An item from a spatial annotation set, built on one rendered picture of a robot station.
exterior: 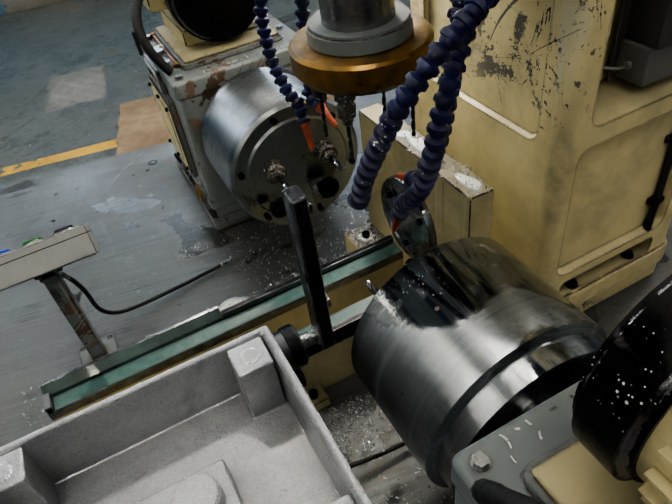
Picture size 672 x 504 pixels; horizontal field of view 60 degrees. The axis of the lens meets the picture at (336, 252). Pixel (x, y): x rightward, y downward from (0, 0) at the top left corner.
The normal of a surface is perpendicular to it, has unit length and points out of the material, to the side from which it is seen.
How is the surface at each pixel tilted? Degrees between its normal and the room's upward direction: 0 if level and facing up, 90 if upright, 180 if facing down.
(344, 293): 90
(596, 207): 90
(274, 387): 90
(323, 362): 90
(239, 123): 36
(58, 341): 0
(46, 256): 58
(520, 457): 0
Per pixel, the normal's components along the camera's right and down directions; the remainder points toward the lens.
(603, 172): 0.46, 0.55
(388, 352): -0.81, -0.06
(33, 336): -0.12, -0.73
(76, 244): 0.32, 0.07
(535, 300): 0.14, -0.81
